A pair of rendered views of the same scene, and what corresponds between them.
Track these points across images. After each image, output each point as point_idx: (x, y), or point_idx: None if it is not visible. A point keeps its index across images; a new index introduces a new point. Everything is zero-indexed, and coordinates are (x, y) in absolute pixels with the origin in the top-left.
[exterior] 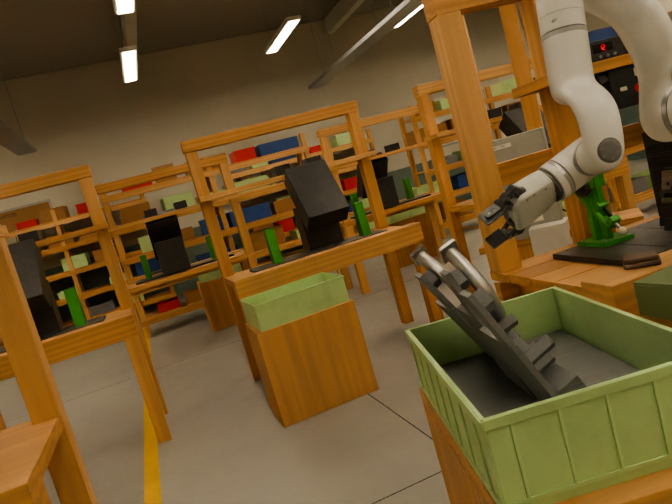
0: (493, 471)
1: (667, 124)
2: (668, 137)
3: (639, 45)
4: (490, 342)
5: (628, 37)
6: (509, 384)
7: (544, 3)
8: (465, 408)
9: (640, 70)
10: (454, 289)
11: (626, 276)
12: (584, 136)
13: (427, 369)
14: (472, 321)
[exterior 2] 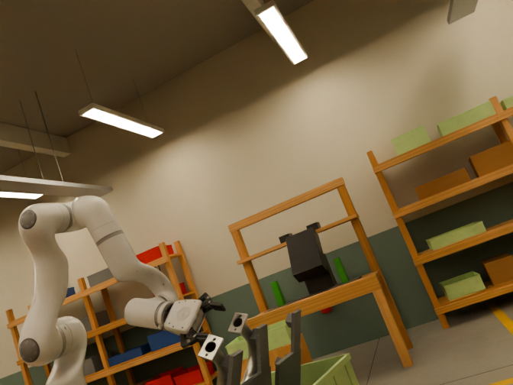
0: (358, 383)
1: (64, 341)
2: (57, 354)
3: (66, 277)
4: (280, 374)
5: (64, 270)
6: None
7: (113, 214)
8: (340, 363)
9: (60, 296)
10: (266, 338)
11: None
12: (172, 287)
13: None
14: (257, 383)
